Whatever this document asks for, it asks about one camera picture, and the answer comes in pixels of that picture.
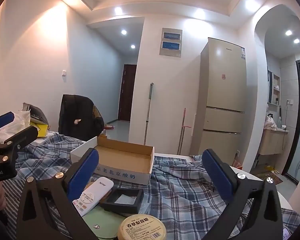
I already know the green leather pouch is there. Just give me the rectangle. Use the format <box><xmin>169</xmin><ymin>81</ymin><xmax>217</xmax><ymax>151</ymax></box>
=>
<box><xmin>83</xmin><ymin>206</ymin><xmax>125</xmax><ymax>239</ymax></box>

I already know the white AUX remote control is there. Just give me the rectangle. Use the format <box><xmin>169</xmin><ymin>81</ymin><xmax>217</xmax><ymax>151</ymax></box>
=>
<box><xmin>72</xmin><ymin>177</ymin><xmax>114</xmax><ymax>217</ymax></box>

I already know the black square display case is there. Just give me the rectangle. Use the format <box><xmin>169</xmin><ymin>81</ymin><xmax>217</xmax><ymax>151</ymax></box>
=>
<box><xmin>99</xmin><ymin>188</ymin><xmax>144</xmax><ymax>215</ymax></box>

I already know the round cream candy tin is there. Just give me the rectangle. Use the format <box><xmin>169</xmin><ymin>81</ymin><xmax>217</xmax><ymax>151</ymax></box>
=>
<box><xmin>117</xmin><ymin>214</ymin><xmax>167</xmax><ymax>240</ymax></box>

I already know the yellow box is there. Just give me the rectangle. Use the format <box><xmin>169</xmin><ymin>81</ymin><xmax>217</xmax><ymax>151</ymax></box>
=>
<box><xmin>30</xmin><ymin>122</ymin><xmax>49</xmax><ymax>138</ymax></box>

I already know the white plastic bag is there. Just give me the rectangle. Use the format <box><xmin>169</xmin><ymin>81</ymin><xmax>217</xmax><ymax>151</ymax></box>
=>
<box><xmin>0</xmin><ymin>111</ymin><xmax>31</xmax><ymax>144</ymax></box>

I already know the grey bag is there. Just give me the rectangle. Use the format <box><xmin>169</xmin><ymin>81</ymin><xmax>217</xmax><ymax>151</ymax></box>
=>
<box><xmin>23</xmin><ymin>102</ymin><xmax>49</xmax><ymax>125</ymax></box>

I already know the striped grey towel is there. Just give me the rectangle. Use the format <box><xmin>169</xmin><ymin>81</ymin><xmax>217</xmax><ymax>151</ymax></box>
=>
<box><xmin>2</xmin><ymin>178</ymin><xmax>72</xmax><ymax>239</ymax></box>

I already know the floor mat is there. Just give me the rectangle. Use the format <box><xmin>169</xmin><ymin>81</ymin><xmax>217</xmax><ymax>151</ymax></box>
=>
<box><xmin>253</xmin><ymin>171</ymin><xmax>283</xmax><ymax>185</ymax></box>

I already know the smartphone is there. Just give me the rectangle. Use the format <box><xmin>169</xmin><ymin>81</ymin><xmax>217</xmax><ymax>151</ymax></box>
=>
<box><xmin>282</xmin><ymin>227</ymin><xmax>292</xmax><ymax>240</ymax></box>

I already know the bathroom vanity cabinet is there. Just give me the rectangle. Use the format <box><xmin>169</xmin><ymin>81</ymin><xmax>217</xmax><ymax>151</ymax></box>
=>
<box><xmin>257</xmin><ymin>129</ymin><xmax>288</xmax><ymax>155</ymax></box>

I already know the blue plaid cloth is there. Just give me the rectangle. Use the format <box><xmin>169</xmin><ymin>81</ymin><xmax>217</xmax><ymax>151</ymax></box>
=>
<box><xmin>12</xmin><ymin>133</ymin><xmax>300</xmax><ymax>239</ymax></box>

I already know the beige refrigerator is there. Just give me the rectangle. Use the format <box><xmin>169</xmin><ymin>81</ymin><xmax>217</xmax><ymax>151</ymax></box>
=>
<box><xmin>190</xmin><ymin>37</ymin><xmax>247</xmax><ymax>165</ymax></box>

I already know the cardboard tray box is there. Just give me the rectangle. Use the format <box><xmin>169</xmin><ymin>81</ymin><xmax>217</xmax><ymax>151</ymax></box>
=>
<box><xmin>70</xmin><ymin>137</ymin><xmax>154</xmax><ymax>185</ymax></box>

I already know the dark wooden door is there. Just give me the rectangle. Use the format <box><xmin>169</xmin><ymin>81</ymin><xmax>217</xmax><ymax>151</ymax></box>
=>
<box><xmin>118</xmin><ymin>64</ymin><xmax>137</xmax><ymax>121</ymax></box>

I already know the grey mop handle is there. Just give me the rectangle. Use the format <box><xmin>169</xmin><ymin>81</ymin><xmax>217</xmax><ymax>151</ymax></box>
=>
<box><xmin>143</xmin><ymin>83</ymin><xmax>154</xmax><ymax>145</ymax></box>

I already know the wall electrical panel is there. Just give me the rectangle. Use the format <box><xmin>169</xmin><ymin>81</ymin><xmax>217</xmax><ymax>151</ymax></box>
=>
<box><xmin>159</xmin><ymin>28</ymin><xmax>183</xmax><ymax>57</ymax></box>

